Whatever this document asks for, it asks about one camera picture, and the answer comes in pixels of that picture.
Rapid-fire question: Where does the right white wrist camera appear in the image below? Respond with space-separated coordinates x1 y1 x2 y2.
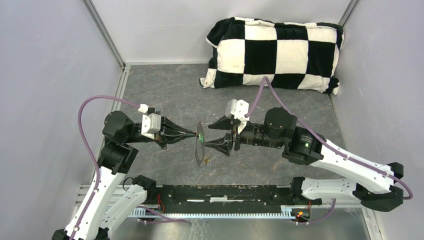
225 99 250 134

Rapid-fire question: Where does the right base circuit board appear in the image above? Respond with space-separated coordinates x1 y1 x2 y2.
291 210 311 222

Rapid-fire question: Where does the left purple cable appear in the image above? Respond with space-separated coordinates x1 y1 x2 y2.
67 95 142 240

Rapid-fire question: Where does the left base circuit board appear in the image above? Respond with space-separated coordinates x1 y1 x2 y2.
145 206 164 216

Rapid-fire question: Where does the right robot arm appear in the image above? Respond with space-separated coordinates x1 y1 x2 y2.
204 107 404 212

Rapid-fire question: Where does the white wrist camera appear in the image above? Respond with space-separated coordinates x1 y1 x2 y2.
138 104 162 139
225 99 250 134

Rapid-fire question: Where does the white toothed cable strip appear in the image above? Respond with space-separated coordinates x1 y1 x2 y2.
128 207 295 220

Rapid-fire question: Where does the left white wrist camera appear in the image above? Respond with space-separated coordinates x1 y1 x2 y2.
138 104 162 139

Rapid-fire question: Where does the base circuit board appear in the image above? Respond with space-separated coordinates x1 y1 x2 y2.
291 210 311 222
145 206 164 216

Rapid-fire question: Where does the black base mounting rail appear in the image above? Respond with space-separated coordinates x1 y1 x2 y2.
144 185 323 214

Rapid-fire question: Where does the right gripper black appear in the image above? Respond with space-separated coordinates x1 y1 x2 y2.
203 113 284 156

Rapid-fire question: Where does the black white checkered pillow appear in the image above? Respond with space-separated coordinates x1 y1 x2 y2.
199 17 344 95

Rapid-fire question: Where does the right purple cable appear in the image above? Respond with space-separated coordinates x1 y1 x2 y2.
245 76 414 225

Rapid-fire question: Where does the aluminium frame rail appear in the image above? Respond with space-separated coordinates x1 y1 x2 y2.
74 184 376 209

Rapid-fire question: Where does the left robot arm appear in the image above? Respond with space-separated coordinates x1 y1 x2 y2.
52 108 196 240

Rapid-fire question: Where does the purple cable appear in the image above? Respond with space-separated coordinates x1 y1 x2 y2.
245 76 414 225
67 95 142 240

